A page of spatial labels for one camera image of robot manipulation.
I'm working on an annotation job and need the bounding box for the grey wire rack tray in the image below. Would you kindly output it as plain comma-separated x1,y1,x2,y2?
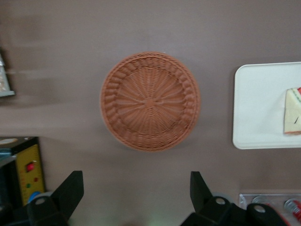
0,47,16,97

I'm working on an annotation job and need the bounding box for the red cola bottle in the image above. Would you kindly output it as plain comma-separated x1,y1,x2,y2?
283,198,301,218

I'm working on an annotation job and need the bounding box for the triangular sandwich wedge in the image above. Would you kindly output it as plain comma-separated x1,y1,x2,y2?
283,86,301,136

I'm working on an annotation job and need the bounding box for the black machine with yellow panel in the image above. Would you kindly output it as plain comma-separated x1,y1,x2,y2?
0,136,47,208

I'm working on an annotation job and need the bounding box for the cream rectangular serving tray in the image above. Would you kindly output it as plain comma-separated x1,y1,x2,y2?
232,61,301,150

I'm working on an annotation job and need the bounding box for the round brown wicker basket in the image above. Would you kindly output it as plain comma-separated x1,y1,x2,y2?
100,51,202,153

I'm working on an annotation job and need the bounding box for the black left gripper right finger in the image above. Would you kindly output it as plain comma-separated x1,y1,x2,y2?
179,170,238,226

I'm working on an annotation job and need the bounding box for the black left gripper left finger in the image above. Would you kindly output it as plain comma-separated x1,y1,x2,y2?
26,170,85,226

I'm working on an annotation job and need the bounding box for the clear acrylic bottle rack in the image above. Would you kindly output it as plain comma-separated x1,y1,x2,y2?
238,193,301,226

